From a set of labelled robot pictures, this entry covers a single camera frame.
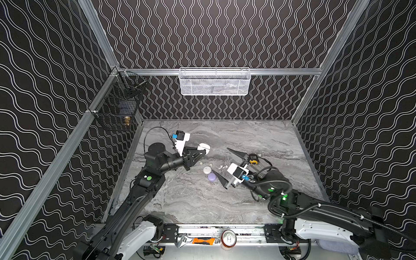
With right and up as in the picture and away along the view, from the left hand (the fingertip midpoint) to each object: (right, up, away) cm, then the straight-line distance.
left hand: (207, 152), depth 64 cm
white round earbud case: (0, -13, +28) cm, 31 cm away
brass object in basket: (-41, +15, +19) cm, 48 cm away
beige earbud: (-4, -10, +33) cm, 35 cm away
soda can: (+9, -34, 0) cm, 35 cm away
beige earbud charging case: (-1, +2, +1) cm, 3 cm away
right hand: (+6, -1, -4) cm, 7 cm away
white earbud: (+8, -12, +33) cm, 35 cm away
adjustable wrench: (-11, -40, +8) cm, 42 cm away
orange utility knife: (+1, -40, +8) cm, 41 cm away
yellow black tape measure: (+28, -7, +33) cm, 44 cm away
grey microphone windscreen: (+57, -42, +6) cm, 71 cm away
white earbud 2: (+11, -11, +32) cm, 35 cm away
